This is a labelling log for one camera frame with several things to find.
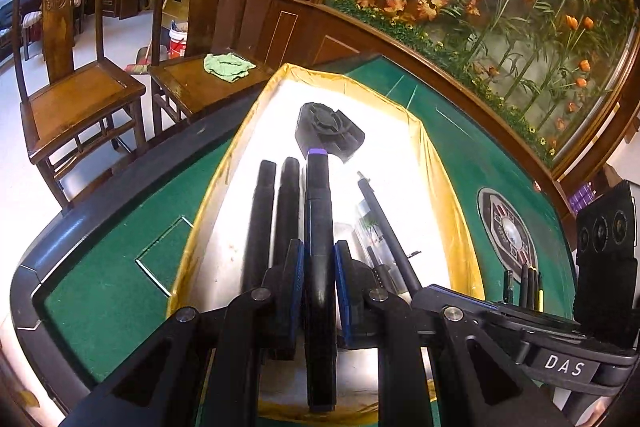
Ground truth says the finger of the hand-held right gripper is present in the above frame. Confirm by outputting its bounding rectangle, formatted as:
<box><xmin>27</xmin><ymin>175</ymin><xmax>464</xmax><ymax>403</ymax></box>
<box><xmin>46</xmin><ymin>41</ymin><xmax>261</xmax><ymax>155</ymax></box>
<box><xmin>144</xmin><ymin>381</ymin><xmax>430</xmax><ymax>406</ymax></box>
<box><xmin>410</xmin><ymin>284</ymin><xmax>502</xmax><ymax>324</ymax></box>

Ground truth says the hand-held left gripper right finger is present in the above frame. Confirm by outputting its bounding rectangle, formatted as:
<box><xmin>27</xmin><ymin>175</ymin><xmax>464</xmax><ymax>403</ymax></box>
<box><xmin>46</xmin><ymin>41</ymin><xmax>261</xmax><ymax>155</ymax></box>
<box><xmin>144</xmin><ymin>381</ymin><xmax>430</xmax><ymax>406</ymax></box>
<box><xmin>334</xmin><ymin>239</ymin><xmax>552</xmax><ymax>427</ymax></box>

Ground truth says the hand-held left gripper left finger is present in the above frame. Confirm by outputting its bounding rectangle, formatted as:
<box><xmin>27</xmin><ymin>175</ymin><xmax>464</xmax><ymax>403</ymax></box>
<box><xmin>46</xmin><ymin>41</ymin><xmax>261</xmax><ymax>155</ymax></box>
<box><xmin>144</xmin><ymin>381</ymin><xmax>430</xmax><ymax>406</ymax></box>
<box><xmin>65</xmin><ymin>239</ymin><xmax>306</xmax><ymax>427</ymax></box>

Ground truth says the black marker with purple band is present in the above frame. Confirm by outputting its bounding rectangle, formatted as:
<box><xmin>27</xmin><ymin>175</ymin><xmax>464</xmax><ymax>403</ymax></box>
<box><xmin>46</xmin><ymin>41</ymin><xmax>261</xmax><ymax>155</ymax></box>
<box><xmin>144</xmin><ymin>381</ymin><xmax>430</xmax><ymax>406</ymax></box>
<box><xmin>303</xmin><ymin>148</ymin><xmax>338</xmax><ymax>413</ymax></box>

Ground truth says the long thin black pen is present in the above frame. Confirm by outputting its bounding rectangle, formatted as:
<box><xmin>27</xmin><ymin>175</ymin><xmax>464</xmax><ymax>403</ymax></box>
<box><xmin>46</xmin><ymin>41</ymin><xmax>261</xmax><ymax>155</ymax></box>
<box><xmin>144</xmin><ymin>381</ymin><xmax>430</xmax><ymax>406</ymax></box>
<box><xmin>356</xmin><ymin>171</ymin><xmax>425</xmax><ymax>296</ymax></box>

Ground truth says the black marker pen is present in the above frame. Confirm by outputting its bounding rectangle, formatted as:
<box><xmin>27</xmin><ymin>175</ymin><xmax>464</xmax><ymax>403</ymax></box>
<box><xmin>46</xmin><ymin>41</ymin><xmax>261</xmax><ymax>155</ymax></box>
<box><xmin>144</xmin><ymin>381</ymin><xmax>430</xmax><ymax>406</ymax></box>
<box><xmin>241</xmin><ymin>160</ymin><xmax>278</xmax><ymax>294</ymax></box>
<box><xmin>272</xmin><ymin>156</ymin><xmax>301</xmax><ymax>269</ymax></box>

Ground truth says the white tray with yellow rim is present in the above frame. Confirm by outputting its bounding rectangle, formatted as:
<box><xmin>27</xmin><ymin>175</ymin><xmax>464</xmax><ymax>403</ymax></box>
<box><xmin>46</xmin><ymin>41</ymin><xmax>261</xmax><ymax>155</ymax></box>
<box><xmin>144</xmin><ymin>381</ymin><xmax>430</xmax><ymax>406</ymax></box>
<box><xmin>167</xmin><ymin>63</ymin><xmax>487</xmax><ymax>424</ymax></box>

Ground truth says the black round plastic holder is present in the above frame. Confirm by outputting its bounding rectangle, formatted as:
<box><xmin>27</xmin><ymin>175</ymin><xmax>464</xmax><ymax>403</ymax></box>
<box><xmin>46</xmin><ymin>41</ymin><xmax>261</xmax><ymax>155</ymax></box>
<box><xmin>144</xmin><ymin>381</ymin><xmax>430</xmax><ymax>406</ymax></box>
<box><xmin>294</xmin><ymin>101</ymin><xmax>366</xmax><ymax>164</ymax></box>

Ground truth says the short black pen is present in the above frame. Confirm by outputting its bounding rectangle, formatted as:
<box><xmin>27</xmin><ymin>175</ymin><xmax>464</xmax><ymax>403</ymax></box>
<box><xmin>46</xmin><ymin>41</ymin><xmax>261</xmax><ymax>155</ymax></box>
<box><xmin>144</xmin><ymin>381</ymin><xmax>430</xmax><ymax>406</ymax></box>
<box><xmin>366</xmin><ymin>246</ymin><xmax>397</xmax><ymax>294</ymax></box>

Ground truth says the translucent bottle with green print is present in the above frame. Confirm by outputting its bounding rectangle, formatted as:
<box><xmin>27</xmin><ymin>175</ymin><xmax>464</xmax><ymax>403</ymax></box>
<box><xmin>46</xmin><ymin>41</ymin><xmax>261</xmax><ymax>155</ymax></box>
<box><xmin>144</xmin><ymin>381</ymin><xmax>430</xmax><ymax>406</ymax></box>
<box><xmin>334</xmin><ymin>202</ymin><xmax>402</xmax><ymax>296</ymax></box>

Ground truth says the stack of purple boxes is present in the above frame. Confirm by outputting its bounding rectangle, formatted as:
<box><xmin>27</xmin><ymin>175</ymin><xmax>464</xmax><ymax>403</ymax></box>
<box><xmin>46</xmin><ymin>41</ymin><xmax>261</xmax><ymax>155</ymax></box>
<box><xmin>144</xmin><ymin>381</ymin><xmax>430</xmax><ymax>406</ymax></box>
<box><xmin>569</xmin><ymin>183</ymin><xmax>597</xmax><ymax>216</ymax></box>

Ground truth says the wooden chair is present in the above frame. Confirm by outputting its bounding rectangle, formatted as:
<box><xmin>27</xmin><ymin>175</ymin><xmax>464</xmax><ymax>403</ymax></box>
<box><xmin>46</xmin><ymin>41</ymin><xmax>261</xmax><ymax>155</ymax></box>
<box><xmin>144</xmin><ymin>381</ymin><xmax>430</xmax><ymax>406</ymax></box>
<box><xmin>147</xmin><ymin>0</ymin><xmax>276</xmax><ymax>138</ymax></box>
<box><xmin>10</xmin><ymin>0</ymin><xmax>148</xmax><ymax>212</ymax></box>

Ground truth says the green cloth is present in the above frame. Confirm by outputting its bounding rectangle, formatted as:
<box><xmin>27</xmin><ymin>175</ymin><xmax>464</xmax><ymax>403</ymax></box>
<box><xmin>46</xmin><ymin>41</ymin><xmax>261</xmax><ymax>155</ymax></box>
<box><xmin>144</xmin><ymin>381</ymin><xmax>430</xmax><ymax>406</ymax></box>
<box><xmin>203</xmin><ymin>53</ymin><xmax>257</xmax><ymax>84</ymax></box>

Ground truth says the curved wooden counter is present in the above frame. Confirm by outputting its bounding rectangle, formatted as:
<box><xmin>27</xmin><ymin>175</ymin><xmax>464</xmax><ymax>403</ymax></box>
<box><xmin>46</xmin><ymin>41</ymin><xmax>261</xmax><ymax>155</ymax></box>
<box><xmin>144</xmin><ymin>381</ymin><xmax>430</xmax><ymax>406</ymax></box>
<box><xmin>215</xmin><ymin>0</ymin><xmax>573</xmax><ymax>212</ymax></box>

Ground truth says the red and white bucket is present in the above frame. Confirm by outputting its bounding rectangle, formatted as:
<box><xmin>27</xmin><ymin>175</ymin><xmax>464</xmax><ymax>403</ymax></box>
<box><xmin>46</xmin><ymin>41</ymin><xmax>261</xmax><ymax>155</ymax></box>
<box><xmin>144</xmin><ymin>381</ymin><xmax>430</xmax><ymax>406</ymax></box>
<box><xmin>168</xmin><ymin>23</ymin><xmax>189</xmax><ymax>60</ymax></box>

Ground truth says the red broom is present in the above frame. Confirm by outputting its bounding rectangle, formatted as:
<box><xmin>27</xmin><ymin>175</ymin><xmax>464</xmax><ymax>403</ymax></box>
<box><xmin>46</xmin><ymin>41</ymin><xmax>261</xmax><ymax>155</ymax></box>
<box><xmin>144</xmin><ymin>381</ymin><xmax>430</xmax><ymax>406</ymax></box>
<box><xmin>124</xmin><ymin>47</ymin><xmax>151</xmax><ymax>76</ymax></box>

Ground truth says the flower decor glass panel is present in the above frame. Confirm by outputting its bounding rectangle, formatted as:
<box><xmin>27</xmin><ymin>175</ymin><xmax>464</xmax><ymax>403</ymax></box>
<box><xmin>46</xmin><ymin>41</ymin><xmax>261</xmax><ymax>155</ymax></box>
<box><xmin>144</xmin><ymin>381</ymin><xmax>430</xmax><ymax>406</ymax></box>
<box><xmin>325</xmin><ymin>0</ymin><xmax>637</xmax><ymax>168</ymax></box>

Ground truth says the small cushioned stool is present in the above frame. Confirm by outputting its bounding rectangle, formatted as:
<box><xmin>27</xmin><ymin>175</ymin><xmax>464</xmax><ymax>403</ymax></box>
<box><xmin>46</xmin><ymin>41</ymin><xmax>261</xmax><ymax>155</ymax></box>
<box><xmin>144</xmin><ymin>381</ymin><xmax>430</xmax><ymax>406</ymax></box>
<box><xmin>20</xmin><ymin>9</ymin><xmax>47</xmax><ymax>44</ymax></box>

